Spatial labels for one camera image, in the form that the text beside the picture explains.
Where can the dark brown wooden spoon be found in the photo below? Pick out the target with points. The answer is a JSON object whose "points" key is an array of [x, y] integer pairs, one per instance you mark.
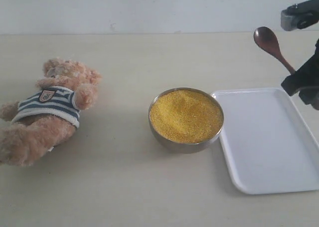
{"points": [[266, 40]]}

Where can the steel bowl of yellow millet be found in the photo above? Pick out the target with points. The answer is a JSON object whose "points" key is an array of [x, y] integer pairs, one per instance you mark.
{"points": [[185, 120]]}

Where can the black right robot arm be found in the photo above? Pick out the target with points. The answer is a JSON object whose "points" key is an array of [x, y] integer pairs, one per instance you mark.
{"points": [[309, 1]]}

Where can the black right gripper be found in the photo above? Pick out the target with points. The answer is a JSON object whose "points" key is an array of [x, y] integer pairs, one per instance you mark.
{"points": [[305, 81]]}

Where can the white rectangular plastic tray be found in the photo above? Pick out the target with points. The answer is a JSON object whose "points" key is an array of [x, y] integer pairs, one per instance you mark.
{"points": [[268, 147]]}

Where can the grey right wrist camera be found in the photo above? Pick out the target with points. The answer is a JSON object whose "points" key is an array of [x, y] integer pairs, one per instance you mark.
{"points": [[296, 17]]}

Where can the tan teddy bear striped sweater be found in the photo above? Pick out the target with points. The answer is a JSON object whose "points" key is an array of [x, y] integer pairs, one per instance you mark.
{"points": [[51, 115]]}

